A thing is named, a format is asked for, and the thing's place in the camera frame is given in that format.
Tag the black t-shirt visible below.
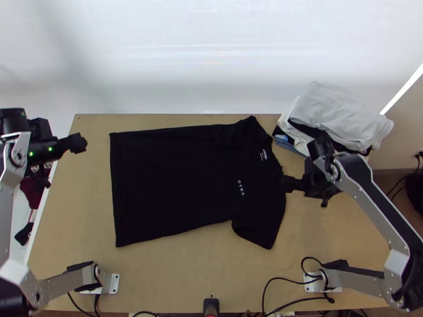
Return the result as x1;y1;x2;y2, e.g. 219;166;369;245
109;115;288;250

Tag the heap of clothes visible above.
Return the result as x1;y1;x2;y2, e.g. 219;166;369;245
14;164;52;247

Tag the pile of folded clothes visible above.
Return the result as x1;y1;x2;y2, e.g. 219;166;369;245
272;80;394;158

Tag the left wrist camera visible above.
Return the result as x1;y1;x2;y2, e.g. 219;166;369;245
29;117;55;142

